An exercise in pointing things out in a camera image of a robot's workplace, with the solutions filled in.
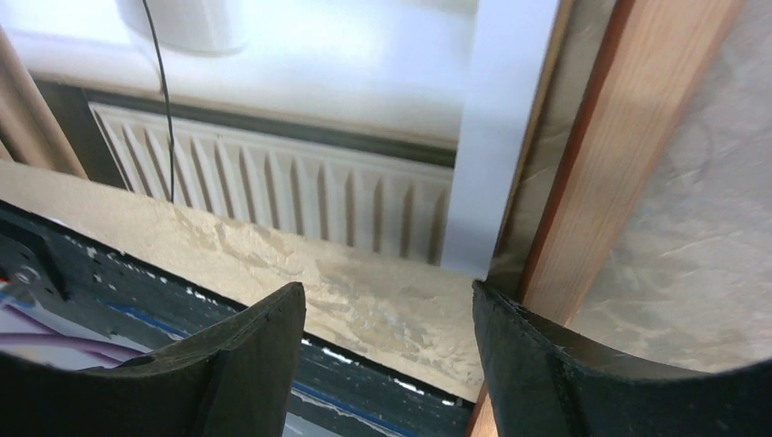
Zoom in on copper wooden picture frame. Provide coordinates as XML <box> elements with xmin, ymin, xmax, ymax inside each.
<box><xmin>464</xmin><ymin>0</ymin><xmax>749</xmax><ymax>437</ymax></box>

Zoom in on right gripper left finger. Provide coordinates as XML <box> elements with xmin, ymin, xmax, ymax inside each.
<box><xmin>1</xmin><ymin>282</ymin><xmax>306</xmax><ymax>436</ymax></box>

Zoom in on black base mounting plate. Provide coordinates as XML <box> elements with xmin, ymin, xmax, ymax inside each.
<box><xmin>1</xmin><ymin>203</ymin><xmax>472</xmax><ymax>436</ymax></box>

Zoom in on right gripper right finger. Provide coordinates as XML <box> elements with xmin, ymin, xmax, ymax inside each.
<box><xmin>472</xmin><ymin>281</ymin><xmax>771</xmax><ymax>436</ymax></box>

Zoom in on plant photo print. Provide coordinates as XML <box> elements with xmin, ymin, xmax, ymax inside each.
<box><xmin>1</xmin><ymin>1</ymin><xmax>560</xmax><ymax>278</ymax></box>

